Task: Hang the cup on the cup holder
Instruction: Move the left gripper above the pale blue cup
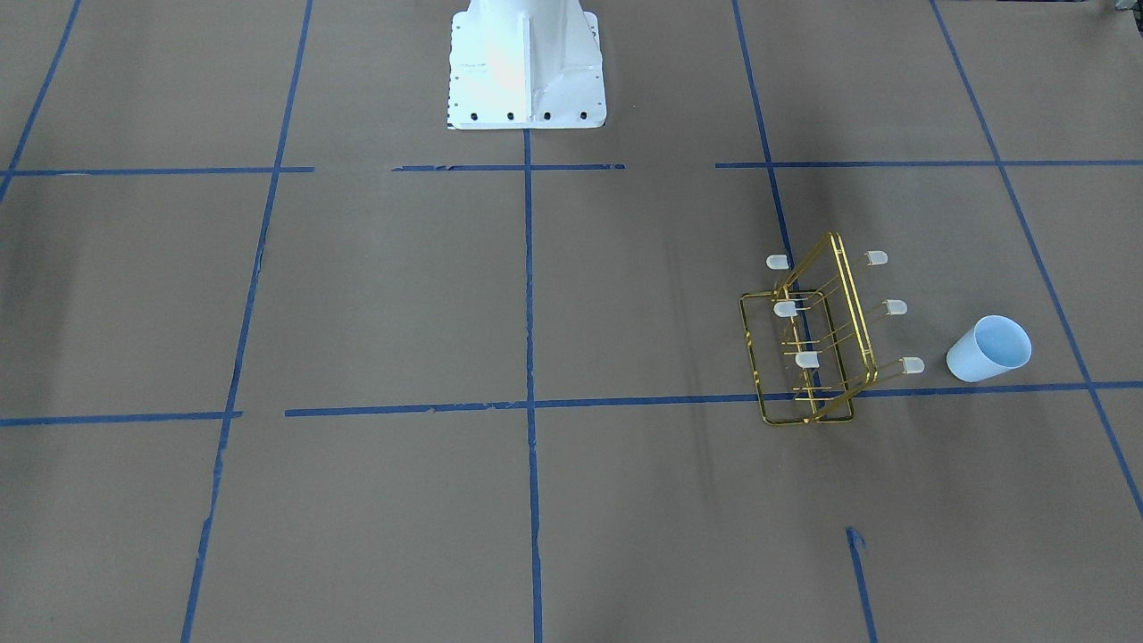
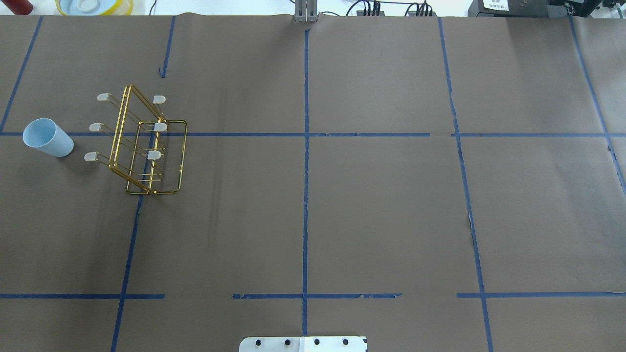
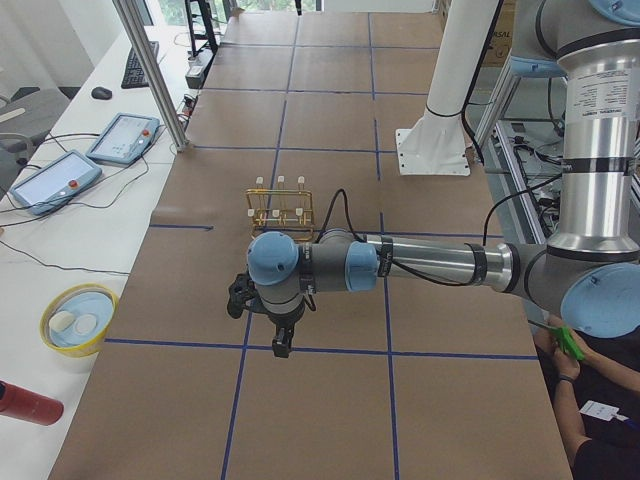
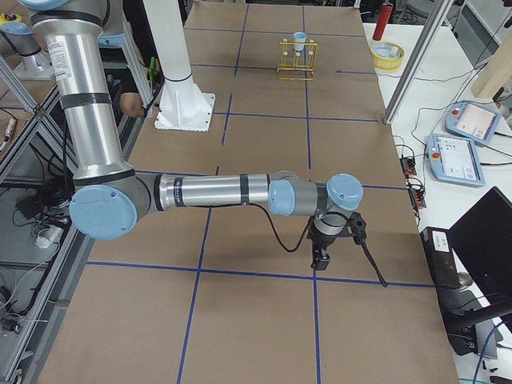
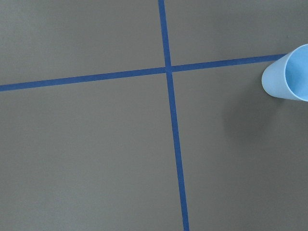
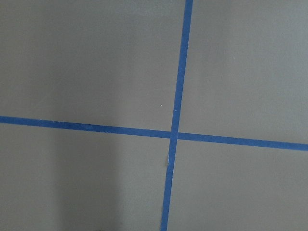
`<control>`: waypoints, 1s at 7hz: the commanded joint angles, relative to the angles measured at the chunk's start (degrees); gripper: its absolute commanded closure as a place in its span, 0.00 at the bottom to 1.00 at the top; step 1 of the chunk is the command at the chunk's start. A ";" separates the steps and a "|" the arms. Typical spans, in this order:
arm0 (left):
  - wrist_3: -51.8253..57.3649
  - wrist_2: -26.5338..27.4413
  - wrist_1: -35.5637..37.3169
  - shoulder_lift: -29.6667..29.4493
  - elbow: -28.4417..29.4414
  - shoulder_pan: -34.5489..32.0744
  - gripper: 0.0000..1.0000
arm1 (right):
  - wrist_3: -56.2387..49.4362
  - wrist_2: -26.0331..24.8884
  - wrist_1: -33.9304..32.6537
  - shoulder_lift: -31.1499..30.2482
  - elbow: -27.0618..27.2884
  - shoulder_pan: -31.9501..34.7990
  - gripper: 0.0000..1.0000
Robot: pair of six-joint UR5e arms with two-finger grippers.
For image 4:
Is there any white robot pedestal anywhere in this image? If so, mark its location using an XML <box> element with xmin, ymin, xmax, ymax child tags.
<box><xmin>144</xmin><ymin>0</ymin><xmax>215</xmax><ymax>132</ymax></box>

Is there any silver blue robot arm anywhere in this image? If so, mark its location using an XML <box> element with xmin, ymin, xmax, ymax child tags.
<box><xmin>26</xmin><ymin>1</ymin><xmax>366</xmax><ymax>270</ymax></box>

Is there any black computer box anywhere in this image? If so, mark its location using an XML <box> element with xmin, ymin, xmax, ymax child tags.
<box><xmin>420</xmin><ymin>226</ymin><xmax>460</xmax><ymax>290</ymax></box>

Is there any red cylinder bottle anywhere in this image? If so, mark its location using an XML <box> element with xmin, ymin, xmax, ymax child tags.
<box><xmin>372</xmin><ymin>2</ymin><xmax>394</xmax><ymax>42</ymax></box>

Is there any aluminium frame post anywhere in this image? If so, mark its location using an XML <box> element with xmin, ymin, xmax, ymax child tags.
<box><xmin>383</xmin><ymin>0</ymin><xmax>453</xmax><ymax>124</ymax></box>

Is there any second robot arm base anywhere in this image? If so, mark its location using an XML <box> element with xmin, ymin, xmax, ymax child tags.
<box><xmin>1</xmin><ymin>21</ymin><xmax>54</xmax><ymax>81</ymax></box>

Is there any white power strip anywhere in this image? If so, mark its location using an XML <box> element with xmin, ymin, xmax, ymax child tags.
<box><xmin>34</xmin><ymin>225</ymin><xmax>62</xmax><ymax>249</ymax></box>

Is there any lower teach pendant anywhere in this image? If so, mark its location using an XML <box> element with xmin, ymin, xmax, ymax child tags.
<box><xmin>426</xmin><ymin>134</ymin><xmax>486</xmax><ymax>187</ymax></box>

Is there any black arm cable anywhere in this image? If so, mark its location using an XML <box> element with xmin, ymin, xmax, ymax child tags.
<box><xmin>207</xmin><ymin>202</ymin><xmax>388</xmax><ymax>288</ymax></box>

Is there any orange black circuit board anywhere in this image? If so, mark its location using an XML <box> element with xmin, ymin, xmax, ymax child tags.
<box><xmin>400</xmin><ymin>156</ymin><xmax>417</xmax><ymax>177</ymax></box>

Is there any yellow bowl with blue plate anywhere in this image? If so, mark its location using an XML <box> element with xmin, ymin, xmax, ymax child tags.
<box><xmin>370</xmin><ymin>42</ymin><xmax>406</xmax><ymax>70</ymax></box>

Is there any teach pendant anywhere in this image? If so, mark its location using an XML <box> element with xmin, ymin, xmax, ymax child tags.
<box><xmin>426</xmin><ymin>134</ymin><xmax>486</xmax><ymax>187</ymax></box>
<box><xmin>445</xmin><ymin>101</ymin><xmax>502</xmax><ymax>146</ymax></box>

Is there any gold wire cup holder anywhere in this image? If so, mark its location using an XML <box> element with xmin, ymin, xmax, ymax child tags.
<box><xmin>276</xmin><ymin>38</ymin><xmax>318</xmax><ymax>82</ymax></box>

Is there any wooden beam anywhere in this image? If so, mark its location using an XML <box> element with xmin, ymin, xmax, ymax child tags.
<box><xmin>471</xmin><ymin>34</ymin><xmax>512</xmax><ymax>98</ymax></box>

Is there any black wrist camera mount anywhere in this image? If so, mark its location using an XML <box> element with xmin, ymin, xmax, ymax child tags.
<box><xmin>348</xmin><ymin>212</ymin><xmax>367</xmax><ymax>246</ymax></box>

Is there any upper teach pendant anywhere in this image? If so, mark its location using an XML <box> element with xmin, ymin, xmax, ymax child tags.
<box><xmin>445</xmin><ymin>101</ymin><xmax>502</xmax><ymax>146</ymax></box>

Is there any light blue plastic cup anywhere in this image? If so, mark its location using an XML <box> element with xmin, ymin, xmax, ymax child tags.
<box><xmin>293</xmin><ymin>31</ymin><xmax>307</xmax><ymax>52</ymax></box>

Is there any black monitor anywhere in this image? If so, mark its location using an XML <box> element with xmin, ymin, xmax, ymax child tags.
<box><xmin>448</xmin><ymin>186</ymin><xmax>512</xmax><ymax>302</ymax></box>

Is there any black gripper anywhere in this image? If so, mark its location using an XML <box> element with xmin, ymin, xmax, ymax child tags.
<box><xmin>306</xmin><ymin>222</ymin><xmax>353</xmax><ymax>270</ymax></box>

